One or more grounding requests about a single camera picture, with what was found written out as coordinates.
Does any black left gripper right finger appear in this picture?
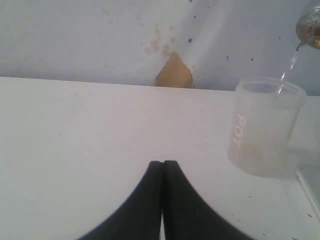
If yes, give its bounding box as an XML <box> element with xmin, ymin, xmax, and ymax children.
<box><xmin>161</xmin><ymin>160</ymin><xmax>250</xmax><ymax>240</ymax></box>

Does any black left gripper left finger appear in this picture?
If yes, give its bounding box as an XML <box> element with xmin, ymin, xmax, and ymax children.
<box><xmin>80</xmin><ymin>161</ymin><xmax>164</xmax><ymax>240</ymax></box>

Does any translucent plastic container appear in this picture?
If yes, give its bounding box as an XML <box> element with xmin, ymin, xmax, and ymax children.
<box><xmin>227</xmin><ymin>77</ymin><xmax>307</xmax><ymax>178</ymax></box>

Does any clear plastic dome lid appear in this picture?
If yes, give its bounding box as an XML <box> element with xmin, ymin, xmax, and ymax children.
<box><xmin>296</xmin><ymin>0</ymin><xmax>320</xmax><ymax>50</ymax></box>

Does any white plastic tray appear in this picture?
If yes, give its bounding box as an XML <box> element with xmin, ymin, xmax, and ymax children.
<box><xmin>295</xmin><ymin>163</ymin><xmax>320</xmax><ymax>221</ymax></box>

